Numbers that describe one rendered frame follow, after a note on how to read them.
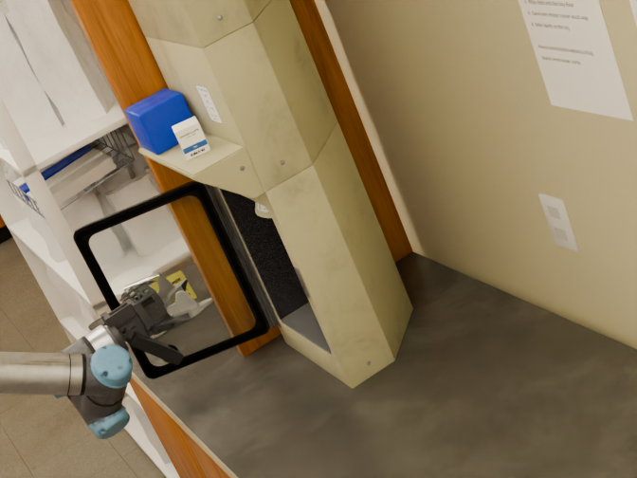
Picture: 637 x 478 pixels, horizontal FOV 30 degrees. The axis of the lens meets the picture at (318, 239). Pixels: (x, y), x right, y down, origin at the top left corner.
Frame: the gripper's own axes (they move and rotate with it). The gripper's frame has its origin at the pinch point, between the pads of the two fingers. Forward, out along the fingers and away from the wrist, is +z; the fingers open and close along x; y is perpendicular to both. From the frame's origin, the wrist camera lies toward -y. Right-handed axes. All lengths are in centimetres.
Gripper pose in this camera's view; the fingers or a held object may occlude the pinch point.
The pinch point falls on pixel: (202, 291)
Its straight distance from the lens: 240.7
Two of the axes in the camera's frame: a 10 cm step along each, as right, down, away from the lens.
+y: -4.1, -8.2, -4.1
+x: -4.5, -2.1, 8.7
